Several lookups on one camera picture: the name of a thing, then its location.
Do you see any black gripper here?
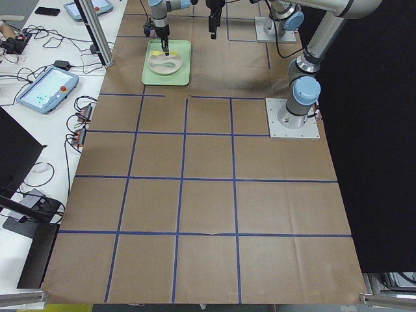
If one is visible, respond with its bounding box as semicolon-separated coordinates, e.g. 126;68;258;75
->
155;25;170;56
205;0;224;40

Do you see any yellow plastic fork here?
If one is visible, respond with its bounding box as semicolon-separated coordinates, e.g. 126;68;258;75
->
150;51;179;56

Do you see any white round plate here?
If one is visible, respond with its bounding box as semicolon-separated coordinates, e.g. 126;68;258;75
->
148;55;183;75

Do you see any grey-green plastic spoon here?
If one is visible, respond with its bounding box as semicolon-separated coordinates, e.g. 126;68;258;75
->
149;62;176;68

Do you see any light green tray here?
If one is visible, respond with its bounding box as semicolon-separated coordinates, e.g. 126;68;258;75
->
142;40;191;86

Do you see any blue teach pendant far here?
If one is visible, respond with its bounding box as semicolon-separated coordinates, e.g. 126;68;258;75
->
64;0;114;22

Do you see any blue teach pendant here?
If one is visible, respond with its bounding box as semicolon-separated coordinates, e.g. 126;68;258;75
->
64;0;114;22
16;66;79;114

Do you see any black power adapter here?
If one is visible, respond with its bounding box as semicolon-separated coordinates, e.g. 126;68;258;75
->
53;60;72;71

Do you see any black smartphone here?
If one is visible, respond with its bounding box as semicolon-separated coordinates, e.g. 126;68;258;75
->
34;6;60;16

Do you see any blue teach pendant near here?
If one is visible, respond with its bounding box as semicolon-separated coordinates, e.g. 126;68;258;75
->
16;66;79;114

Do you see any black monitor stand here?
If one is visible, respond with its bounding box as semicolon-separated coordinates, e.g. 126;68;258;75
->
1;109;64;238

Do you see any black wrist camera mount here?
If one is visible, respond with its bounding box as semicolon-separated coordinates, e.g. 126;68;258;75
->
143;19;154;38

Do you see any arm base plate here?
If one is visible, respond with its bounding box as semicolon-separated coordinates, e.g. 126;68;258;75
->
265;98;320;139
255;17;296;44

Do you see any black camera cable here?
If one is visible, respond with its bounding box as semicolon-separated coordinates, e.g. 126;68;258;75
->
265;0;305;59

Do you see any aluminium frame post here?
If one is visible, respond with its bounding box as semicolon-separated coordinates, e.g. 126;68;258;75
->
74;0;114;67

